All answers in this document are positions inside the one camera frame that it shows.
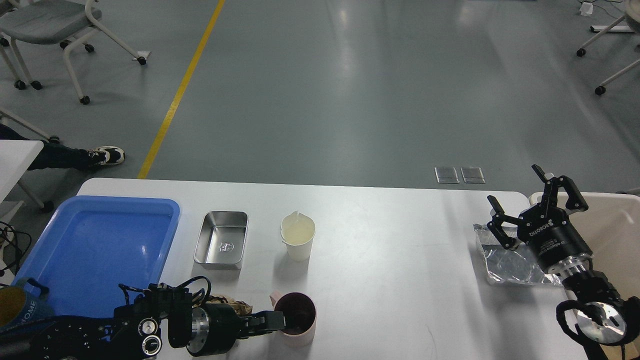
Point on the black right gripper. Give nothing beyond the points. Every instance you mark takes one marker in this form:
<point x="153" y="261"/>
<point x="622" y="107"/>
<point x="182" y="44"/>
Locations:
<point x="552" y="237"/>

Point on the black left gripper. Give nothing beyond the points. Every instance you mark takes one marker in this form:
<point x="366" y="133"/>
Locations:
<point x="215" y="327"/>

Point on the pink ribbed mug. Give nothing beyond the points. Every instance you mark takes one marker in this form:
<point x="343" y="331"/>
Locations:
<point x="300" y="316"/>

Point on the stainless steel rectangular tin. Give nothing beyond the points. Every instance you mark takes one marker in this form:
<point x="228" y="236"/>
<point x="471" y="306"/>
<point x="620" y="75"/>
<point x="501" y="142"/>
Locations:
<point x="222" y="240"/>

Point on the dark blue HOME mug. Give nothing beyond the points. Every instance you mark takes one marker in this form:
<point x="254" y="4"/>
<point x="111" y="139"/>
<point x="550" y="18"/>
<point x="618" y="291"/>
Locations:
<point x="23" y="302"/>

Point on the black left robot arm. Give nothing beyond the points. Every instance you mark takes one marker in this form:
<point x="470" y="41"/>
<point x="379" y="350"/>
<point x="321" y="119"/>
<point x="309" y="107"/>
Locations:
<point x="133" y="332"/>

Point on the crumpled brown paper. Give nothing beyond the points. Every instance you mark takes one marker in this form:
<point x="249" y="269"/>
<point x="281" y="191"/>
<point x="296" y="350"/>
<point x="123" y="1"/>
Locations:
<point x="241" y="308"/>

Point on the aluminium foil tray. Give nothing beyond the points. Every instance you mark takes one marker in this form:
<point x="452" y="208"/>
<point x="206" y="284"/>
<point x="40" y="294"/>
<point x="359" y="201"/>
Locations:
<point x="518" y="267"/>

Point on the right floor outlet plate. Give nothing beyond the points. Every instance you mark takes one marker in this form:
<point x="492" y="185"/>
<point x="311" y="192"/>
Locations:
<point x="472" y="175"/>

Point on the floor outlet plate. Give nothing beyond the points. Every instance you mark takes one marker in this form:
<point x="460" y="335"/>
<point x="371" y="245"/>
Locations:
<point x="446" y="175"/>
<point x="472" y="175"/>

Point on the beige plastic bin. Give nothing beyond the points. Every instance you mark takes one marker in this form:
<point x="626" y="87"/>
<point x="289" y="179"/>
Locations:
<point x="610" y="227"/>

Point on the left floor outlet plate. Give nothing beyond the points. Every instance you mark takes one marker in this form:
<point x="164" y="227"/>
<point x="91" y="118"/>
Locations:
<point x="446" y="175"/>

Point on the white paper cup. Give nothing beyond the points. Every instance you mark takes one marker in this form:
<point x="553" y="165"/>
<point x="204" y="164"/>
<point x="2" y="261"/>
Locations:
<point x="297" y="233"/>

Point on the blue plastic tray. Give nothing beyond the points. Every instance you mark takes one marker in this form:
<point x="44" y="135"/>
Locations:
<point x="94" y="243"/>

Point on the person in dark trousers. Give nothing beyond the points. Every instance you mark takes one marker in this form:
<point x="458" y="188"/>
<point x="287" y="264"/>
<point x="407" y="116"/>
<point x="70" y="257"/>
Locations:
<point x="58" y="156"/>

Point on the white side table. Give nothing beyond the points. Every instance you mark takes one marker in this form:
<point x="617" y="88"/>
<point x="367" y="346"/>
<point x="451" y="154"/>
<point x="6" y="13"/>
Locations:
<point x="15" y="158"/>

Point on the grey office chair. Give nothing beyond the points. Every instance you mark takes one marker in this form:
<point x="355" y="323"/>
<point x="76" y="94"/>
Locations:
<point x="50" y="22"/>

